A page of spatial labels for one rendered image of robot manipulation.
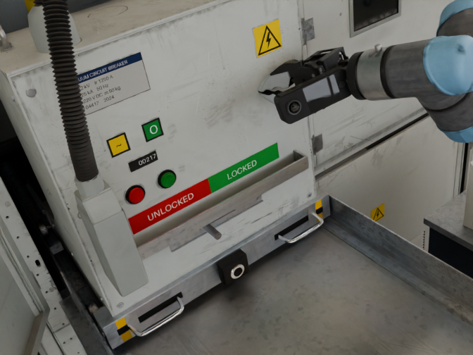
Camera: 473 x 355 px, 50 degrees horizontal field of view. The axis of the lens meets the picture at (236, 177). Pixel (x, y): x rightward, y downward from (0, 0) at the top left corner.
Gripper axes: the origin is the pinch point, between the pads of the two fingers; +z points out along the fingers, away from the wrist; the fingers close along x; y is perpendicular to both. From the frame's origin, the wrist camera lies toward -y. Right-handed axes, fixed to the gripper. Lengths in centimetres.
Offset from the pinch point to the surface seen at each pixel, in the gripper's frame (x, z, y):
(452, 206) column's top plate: -51, -7, 42
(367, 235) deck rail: -38.0, -4.0, 11.0
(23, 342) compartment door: -28, 37, -47
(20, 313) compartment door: -24, 39, -45
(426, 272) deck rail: -41.6, -18.1, 7.1
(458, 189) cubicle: -81, 18, 97
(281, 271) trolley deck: -37.2, 6.9, -5.3
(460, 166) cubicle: -71, 15, 97
